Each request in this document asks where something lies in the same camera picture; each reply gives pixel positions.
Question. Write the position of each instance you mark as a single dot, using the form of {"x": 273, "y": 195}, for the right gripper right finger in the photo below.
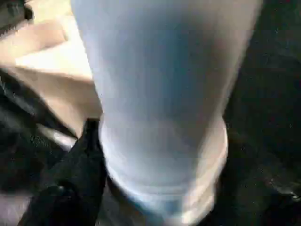
{"x": 254, "y": 193}

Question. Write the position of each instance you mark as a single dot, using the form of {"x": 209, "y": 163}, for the white plastic table leg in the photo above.
{"x": 160, "y": 94}

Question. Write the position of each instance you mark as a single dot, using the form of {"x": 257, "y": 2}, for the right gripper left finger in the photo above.
{"x": 75, "y": 179}

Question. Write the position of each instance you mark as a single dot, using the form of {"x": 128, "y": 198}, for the white plastic table top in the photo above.
{"x": 47, "y": 58}

